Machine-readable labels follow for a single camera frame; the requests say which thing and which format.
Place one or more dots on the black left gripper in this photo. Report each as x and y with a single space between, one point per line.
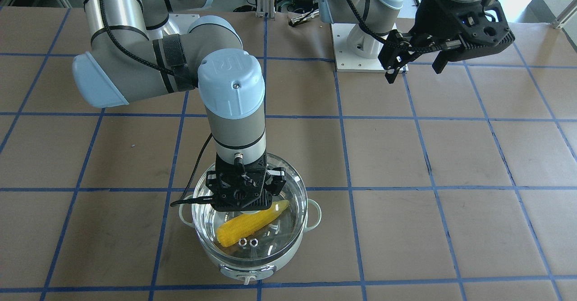
431 18

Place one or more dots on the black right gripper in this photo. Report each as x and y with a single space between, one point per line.
212 180

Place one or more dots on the yellow corn cob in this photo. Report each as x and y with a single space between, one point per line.
245 225

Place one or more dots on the glass pot lid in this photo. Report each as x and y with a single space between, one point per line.
271 241

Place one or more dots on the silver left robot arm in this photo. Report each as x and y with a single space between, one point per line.
375 18

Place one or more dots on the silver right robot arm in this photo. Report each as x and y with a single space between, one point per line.
132 59

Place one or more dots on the pale green cooking pot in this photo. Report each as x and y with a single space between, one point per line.
252 271

